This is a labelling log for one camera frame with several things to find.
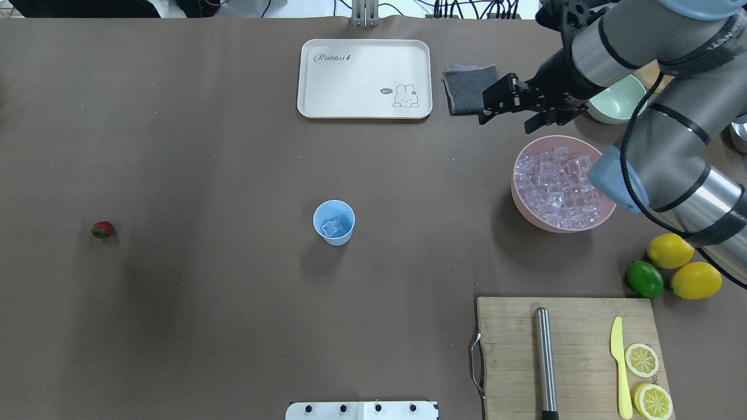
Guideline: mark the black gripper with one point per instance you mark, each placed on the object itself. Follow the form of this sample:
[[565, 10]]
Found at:
[[553, 77]]

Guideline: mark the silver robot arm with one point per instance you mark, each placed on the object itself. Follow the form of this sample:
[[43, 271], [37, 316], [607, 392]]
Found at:
[[657, 165]]

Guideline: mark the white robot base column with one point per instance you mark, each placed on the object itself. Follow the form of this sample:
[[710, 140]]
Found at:
[[363, 410]]

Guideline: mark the pink bowl of ice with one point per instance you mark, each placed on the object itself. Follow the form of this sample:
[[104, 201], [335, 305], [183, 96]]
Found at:
[[551, 189]]

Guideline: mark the light blue cup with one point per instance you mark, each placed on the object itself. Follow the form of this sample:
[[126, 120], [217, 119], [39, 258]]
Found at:
[[334, 220]]

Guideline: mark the folded grey cloth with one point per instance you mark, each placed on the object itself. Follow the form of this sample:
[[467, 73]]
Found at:
[[464, 85]]

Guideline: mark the mint green bowl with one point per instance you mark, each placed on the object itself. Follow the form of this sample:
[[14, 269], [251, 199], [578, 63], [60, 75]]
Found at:
[[615, 104]]

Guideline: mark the cream rabbit tray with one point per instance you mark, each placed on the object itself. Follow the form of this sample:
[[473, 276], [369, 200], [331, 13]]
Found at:
[[365, 79]]

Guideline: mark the yellow lemon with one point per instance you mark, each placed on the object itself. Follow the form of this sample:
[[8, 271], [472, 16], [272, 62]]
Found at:
[[697, 280], [669, 251]]

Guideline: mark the green lime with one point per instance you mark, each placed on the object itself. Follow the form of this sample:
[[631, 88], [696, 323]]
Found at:
[[645, 279]]

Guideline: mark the yellow plastic knife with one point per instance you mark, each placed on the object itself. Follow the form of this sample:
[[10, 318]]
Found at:
[[616, 349]]

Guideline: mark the wooden cutting board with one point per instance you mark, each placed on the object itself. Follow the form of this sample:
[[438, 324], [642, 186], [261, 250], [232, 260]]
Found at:
[[585, 372]]

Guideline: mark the lemon slice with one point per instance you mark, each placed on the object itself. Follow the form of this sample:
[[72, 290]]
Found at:
[[653, 402], [642, 360]]

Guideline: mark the metal muddler rod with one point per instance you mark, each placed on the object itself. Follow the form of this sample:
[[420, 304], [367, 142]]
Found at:
[[545, 357]]

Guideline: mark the red strawberry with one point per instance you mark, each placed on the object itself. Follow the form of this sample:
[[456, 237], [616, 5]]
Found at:
[[102, 229]]

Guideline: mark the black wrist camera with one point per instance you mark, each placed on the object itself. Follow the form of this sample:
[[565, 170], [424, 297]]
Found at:
[[569, 16]]

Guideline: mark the aluminium frame post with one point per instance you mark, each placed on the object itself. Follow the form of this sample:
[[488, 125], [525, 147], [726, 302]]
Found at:
[[365, 13]]

